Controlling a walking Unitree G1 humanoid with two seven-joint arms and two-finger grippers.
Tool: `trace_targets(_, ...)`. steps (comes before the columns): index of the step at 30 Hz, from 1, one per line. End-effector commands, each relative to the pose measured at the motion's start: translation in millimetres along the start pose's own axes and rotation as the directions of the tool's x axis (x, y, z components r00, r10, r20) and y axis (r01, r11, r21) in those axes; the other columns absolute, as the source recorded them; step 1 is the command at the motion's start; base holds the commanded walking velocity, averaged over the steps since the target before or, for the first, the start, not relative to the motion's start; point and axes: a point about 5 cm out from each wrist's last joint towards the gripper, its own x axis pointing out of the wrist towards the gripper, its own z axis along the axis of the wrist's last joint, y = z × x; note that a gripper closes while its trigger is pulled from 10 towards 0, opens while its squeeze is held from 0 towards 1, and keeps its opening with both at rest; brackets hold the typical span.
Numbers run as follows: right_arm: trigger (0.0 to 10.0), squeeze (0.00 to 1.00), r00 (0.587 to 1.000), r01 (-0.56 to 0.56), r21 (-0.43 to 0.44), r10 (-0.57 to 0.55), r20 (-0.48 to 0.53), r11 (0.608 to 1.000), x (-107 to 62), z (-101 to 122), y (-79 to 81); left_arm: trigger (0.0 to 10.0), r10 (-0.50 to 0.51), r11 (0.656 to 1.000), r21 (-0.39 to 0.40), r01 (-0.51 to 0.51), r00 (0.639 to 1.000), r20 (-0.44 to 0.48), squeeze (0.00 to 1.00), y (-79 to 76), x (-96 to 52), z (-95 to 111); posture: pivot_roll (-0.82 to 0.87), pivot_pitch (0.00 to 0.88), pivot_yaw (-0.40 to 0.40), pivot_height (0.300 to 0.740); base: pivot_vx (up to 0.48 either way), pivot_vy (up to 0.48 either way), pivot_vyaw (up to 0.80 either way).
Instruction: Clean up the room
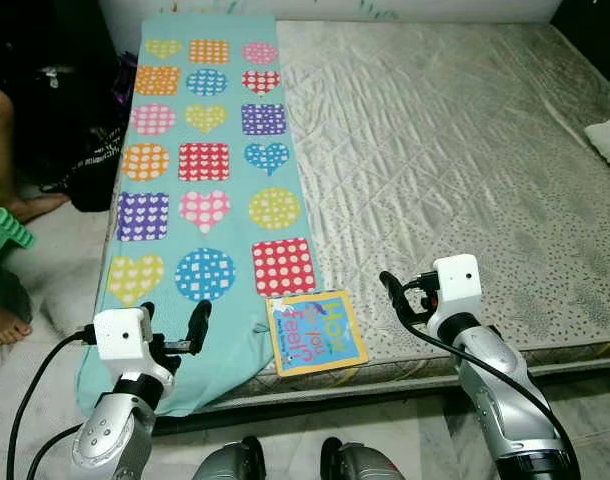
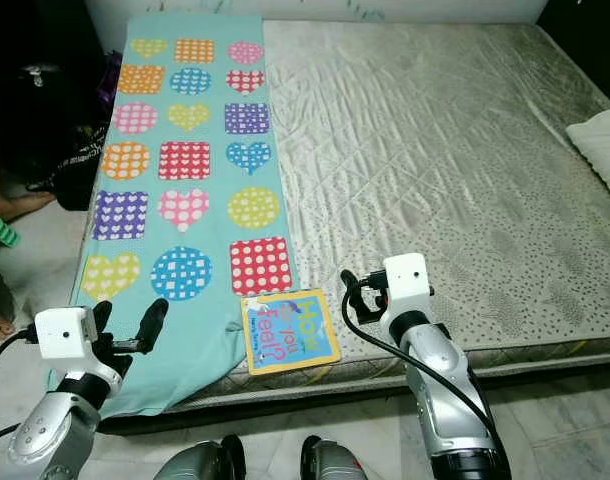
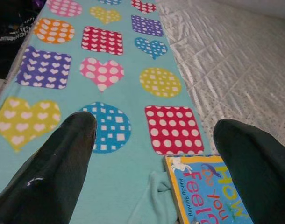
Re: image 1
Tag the purple cloth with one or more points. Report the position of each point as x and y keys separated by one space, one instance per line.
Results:
x=123 y=85

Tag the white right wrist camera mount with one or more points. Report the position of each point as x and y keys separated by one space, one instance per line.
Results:
x=457 y=285

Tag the person's bare leg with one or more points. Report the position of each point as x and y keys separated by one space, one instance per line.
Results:
x=5 y=150

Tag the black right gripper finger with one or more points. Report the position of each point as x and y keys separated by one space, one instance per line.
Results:
x=395 y=295

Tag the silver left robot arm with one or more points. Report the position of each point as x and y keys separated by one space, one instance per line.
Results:
x=110 y=430

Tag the grey patterned mattress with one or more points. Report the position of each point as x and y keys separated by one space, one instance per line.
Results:
x=435 y=180

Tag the yellow children's book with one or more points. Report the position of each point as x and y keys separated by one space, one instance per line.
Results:
x=315 y=335

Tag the green plastic stool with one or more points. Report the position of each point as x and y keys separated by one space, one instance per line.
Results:
x=5 y=230

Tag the black bag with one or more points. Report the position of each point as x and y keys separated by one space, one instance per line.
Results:
x=85 y=150

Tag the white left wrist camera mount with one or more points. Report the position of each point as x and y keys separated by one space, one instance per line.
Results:
x=123 y=335

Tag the grey right robot leg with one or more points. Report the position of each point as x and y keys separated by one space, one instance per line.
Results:
x=360 y=462

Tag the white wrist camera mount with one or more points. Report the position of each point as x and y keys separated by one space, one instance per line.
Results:
x=457 y=285
x=123 y=335

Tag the person's bare foot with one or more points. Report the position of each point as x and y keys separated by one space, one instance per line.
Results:
x=5 y=322

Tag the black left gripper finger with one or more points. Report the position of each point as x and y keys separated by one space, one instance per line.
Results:
x=148 y=305
x=198 y=325

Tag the teal blanket with hearts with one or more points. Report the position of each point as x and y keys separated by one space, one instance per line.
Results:
x=235 y=340

